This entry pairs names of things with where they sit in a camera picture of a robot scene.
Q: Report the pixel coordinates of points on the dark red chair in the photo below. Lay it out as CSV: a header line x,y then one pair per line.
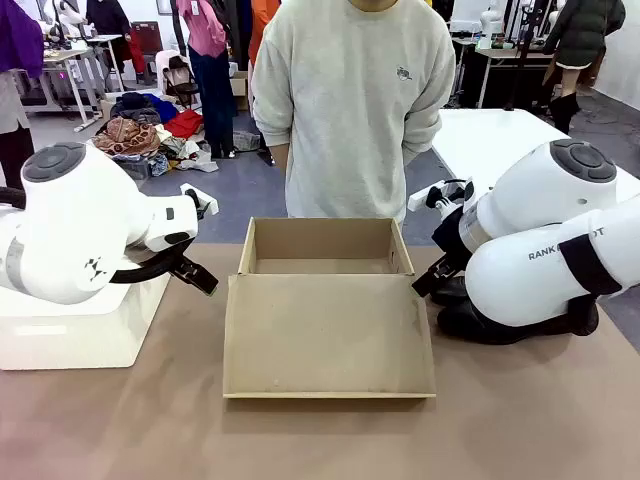
x,y
146,40

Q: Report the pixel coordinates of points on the brown cardboard shoe box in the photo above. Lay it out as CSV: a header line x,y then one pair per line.
x,y
325,335

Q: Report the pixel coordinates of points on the white storage box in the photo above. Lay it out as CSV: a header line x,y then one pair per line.
x,y
75,335

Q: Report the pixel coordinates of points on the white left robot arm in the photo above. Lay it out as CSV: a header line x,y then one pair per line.
x,y
75,225

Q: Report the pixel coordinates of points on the small cardboard box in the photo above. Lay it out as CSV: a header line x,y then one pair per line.
x,y
240,90

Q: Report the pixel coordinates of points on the white chair with bag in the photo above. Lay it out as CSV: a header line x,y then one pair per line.
x,y
175,75

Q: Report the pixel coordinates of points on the person in purple top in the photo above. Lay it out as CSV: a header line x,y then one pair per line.
x,y
17,45

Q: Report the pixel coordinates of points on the white frame standing desk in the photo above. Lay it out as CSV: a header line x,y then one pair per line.
x,y
75,65

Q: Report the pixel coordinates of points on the person in grey sweatshirt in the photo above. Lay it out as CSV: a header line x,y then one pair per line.
x,y
350,125

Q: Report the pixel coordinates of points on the person in pink shirt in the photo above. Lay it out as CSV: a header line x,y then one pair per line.
x,y
207,60

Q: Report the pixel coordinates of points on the person in dark coat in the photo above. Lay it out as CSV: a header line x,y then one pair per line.
x,y
582,30

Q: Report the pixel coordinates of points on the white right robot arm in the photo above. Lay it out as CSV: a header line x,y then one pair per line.
x,y
525,280

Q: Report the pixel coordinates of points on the black tripod pole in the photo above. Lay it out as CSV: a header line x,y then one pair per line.
x,y
522,50

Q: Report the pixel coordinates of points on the pile of colourful clothes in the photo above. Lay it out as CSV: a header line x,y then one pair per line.
x,y
135,132

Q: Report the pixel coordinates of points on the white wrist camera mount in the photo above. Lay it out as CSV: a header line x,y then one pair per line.
x,y
420,200
207,205

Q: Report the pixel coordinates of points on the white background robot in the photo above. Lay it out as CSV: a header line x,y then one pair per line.
x,y
65,15

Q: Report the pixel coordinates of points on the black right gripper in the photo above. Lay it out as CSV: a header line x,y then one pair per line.
x,y
452,240

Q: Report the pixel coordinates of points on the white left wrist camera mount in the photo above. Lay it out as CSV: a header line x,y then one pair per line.
x,y
207,205

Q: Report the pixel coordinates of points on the white robot on desk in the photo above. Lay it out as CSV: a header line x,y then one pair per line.
x,y
490,20

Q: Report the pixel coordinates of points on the person in orange top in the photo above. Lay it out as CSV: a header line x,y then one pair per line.
x,y
262,25

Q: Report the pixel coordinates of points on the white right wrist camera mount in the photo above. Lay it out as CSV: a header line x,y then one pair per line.
x,y
420,200

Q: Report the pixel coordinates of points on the person in black and red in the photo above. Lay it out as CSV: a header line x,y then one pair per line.
x,y
107,20

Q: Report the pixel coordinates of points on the white frame work desk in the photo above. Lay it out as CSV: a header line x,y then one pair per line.
x,y
505,55

